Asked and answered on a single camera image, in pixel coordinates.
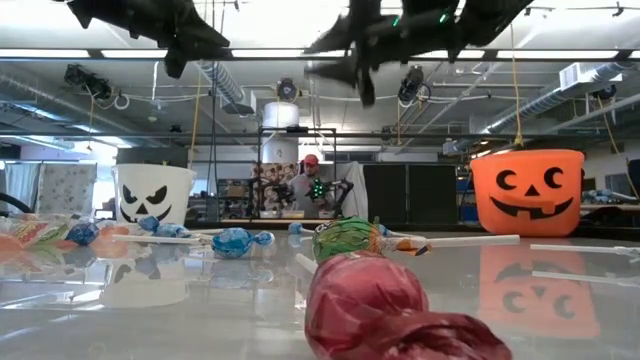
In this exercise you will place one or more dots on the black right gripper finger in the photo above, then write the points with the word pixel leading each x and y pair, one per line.
pixel 337 72
pixel 335 40

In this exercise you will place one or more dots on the silver ventilation duct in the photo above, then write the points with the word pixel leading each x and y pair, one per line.
pixel 530 102

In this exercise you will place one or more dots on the green lollipop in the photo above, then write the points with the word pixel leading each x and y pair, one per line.
pixel 345 237

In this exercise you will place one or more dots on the white jack-o-lantern bucket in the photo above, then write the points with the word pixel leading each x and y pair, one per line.
pixel 155 175

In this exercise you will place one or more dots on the black cabinet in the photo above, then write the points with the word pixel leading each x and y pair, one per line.
pixel 410 195

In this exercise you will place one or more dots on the dark red wrapped lollipop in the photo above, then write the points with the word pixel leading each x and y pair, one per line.
pixel 365 300

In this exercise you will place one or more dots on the black ceiling spotlight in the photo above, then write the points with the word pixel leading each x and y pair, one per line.
pixel 414 85

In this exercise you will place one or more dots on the black metal rack frame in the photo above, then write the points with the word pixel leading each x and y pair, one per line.
pixel 260 165

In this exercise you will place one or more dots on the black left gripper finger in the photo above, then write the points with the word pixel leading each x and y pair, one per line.
pixel 215 51
pixel 176 62

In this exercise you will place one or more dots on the black round ceiling fixture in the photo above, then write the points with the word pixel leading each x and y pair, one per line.
pixel 287 90

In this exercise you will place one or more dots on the white curtain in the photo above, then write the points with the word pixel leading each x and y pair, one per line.
pixel 20 182

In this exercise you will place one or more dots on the white hanging cloth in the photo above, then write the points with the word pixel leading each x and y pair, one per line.
pixel 356 190

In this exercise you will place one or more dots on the patterned fabric screen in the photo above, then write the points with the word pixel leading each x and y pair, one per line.
pixel 67 187

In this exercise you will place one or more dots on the brown patterned cloth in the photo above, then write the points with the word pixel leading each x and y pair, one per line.
pixel 275 172

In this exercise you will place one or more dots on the blue lollipop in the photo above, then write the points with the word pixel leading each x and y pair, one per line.
pixel 172 230
pixel 149 224
pixel 82 234
pixel 296 228
pixel 235 242

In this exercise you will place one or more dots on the ribbed flexible silver duct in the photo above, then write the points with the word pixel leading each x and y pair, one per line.
pixel 225 82

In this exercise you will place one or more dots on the black ceiling camera rig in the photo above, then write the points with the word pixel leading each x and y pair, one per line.
pixel 87 80

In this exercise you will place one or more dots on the black curved bar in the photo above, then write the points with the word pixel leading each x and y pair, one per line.
pixel 12 199

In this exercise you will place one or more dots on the cluttered work table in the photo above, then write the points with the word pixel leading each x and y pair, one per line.
pixel 600 206

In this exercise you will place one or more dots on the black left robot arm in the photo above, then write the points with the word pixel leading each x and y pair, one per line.
pixel 125 15

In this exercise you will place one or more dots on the white ceiling vent box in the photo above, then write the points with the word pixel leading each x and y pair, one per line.
pixel 590 75

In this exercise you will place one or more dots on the white cylindrical tank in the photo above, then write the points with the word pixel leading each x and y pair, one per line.
pixel 280 115

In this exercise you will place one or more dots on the black rectangular panel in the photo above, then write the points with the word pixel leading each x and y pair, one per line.
pixel 150 156

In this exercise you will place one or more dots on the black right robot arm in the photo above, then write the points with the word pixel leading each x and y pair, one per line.
pixel 475 20

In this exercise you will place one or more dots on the person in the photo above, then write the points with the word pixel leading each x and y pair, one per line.
pixel 310 190

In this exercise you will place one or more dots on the orange jack-o-lantern bucket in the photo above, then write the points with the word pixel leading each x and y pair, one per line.
pixel 530 220

